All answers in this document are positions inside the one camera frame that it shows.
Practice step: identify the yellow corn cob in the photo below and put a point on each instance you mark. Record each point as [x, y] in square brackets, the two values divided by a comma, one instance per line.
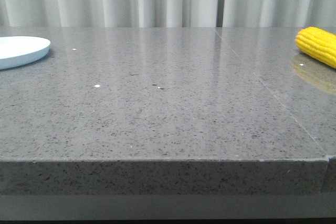
[318, 44]

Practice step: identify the light blue round plate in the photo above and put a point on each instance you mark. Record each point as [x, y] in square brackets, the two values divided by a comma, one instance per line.
[21, 50]

